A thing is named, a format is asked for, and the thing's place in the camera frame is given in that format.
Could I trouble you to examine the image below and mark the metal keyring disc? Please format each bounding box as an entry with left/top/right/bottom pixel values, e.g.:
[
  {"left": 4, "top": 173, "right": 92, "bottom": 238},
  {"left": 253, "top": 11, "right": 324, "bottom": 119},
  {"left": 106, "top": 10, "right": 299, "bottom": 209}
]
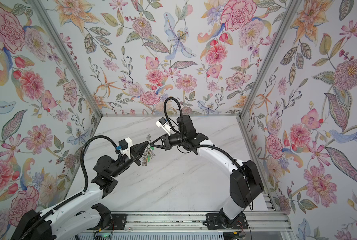
[{"left": 142, "top": 134, "right": 155, "bottom": 167}]

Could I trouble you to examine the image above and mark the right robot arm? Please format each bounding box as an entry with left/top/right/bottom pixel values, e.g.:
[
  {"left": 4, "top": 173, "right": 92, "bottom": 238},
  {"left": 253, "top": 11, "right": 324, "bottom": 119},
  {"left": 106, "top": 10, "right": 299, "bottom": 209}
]
[{"left": 150, "top": 115, "right": 264, "bottom": 222}]

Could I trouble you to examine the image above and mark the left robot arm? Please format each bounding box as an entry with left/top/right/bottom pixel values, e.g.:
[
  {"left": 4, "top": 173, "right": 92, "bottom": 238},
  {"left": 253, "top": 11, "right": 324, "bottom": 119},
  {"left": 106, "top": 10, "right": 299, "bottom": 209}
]
[{"left": 12, "top": 142, "right": 148, "bottom": 240}]

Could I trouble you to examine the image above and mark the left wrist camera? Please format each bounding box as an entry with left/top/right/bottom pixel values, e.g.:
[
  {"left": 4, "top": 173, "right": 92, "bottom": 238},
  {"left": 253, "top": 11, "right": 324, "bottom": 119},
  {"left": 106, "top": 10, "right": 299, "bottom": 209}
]
[{"left": 116, "top": 138, "right": 133, "bottom": 159}]

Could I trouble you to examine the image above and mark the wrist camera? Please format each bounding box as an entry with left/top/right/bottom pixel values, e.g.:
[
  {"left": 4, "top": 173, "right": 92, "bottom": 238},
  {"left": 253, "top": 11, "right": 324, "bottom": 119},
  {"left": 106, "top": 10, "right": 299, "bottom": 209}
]
[
  {"left": 116, "top": 138, "right": 133, "bottom": 159},
  {"left": 155, "top": 117, "right": 173, "bottom": 136}
]

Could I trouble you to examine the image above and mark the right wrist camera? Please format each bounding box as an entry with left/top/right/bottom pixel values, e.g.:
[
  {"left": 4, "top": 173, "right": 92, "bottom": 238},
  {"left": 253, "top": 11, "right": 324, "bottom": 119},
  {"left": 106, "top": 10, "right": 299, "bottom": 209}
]
[{"left": 155, "top": 117, "right": 173, "bottom": 136}]

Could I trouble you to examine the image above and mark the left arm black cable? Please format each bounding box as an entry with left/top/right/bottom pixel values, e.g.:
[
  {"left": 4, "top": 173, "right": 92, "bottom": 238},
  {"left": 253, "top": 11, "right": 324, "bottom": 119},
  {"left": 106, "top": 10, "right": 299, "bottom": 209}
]
[{"left": 80, "top": 135, "right": 119, "bottom": 194}]

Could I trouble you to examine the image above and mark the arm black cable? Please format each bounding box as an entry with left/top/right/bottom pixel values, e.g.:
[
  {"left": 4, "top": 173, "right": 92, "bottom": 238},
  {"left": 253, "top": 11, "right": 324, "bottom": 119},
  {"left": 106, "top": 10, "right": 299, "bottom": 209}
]
[
  {"left": 80, "top": 135, "right": 119, "bottom": 194},
  {"left": 163, "top": 96, "right": 185, "bottom": 133}
]

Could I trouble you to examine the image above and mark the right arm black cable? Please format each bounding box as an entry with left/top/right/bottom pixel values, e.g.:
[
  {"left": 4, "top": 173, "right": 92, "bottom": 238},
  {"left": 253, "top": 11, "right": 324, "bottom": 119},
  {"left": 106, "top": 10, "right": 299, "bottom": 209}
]
[{"left": 163, "top": 96, "right": 185, "bottom": 133}]

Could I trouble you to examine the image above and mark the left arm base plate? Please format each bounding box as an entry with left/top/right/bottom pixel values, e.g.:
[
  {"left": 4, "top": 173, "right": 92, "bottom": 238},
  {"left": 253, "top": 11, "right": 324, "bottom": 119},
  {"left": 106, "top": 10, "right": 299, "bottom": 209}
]
[{"left": 88, "top": 214, "right": 127, "bottom": 231}]

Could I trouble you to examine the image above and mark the aluminium front rail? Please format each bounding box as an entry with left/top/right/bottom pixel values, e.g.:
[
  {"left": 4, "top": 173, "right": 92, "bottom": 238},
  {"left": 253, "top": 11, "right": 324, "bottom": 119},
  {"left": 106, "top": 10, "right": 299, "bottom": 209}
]
[{"left": 108, "top": 211, "right": 295, "bottom": 240}]

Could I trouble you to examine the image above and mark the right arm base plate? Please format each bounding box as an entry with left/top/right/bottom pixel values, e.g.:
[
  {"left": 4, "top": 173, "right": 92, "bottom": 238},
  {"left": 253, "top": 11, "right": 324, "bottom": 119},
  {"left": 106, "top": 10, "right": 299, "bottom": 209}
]
[{"left": 202, "top": 213, "right": 249, "bottom": 230}]

